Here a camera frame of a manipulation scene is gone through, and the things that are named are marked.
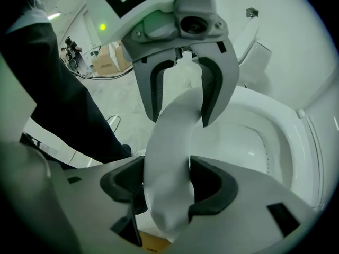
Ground white smart toilet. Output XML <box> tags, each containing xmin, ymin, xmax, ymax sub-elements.
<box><xmin>185</xmin><ymin>85</ymin><xmax>331</xmax><ymax>213</ymax></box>

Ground light blue shirt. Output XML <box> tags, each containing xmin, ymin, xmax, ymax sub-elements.
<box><xmin>5</xmin><ymin>0</ymin><xmax>52</xmax><ymax>35</ymax></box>

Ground open cardboard box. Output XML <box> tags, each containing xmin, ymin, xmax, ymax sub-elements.
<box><xmin>91</xmin><ymin>45</ymin><xmax>119</xmax><ymax>76</ymax></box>

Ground thick black floor cable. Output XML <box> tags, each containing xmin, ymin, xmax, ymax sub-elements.
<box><xmin>69</xmin><ymin>67</ymin><xmax>133</xmax><ymax>81</ymax></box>

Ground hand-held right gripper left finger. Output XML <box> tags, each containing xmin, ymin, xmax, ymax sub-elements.
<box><xmin>50</xmin><ymin>155</ymin><xmax>148</xmax><ymax>254</ymax></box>

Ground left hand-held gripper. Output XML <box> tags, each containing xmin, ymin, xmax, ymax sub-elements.
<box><xmin>81</xmin><ymin>0</ymin><xmax>240</xmax><ymax>128</ymax></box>

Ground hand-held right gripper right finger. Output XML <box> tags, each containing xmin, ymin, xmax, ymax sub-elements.
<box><xmin>169</xmin><ymin>155</ymin><xmax>318</xmax><ymax>254</ymax></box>

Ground white toilet with seat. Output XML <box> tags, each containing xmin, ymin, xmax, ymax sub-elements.
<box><xmin>232</xmin><ymin>16</ymin><xmax>273</xmax><ymax>89</ymax></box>

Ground black trousers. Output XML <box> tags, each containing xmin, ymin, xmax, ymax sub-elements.
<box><xmin>0</xmin><ymin>22</ymin><xmax>133</xmax><ymax>166</ymax></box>

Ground large printed cardboard box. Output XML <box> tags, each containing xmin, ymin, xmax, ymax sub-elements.
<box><xmin>138</xmin><ymin>230</ymin><xmax>171</xmax><ymax>254</ymax></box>

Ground thin black cable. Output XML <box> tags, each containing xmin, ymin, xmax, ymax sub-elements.
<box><xmin>105</xmin><ymin>114</ymin><xmax>122</xmax><ymax>135</ymax></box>

